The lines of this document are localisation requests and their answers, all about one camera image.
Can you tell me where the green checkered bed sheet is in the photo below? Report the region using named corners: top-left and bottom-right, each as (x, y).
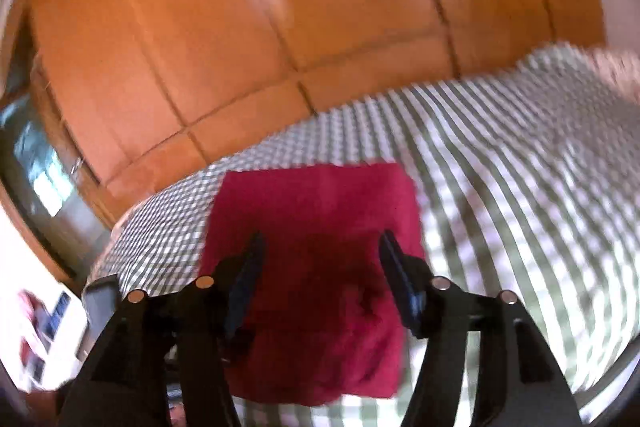
top-left (85, 43), bottom-right (640, 427)

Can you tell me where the wooden panelled wardrobe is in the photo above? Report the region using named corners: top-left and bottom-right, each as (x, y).
top-left (25, 0), bottom-right (608, 220)

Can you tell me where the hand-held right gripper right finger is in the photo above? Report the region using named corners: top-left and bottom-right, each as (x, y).
top-left (378, 230), bottom-right (583, 427)

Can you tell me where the window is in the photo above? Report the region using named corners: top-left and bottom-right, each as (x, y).
top-left (0, 92), bottom-right (86, 278)

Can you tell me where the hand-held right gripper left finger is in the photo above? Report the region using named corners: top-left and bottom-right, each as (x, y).
top-left (57, 232), bottom-right (266, 427)

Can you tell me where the maroon long-sleeved shirt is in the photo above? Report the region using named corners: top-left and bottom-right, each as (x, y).
top-left (199, 162), bottom-right (427, 407)

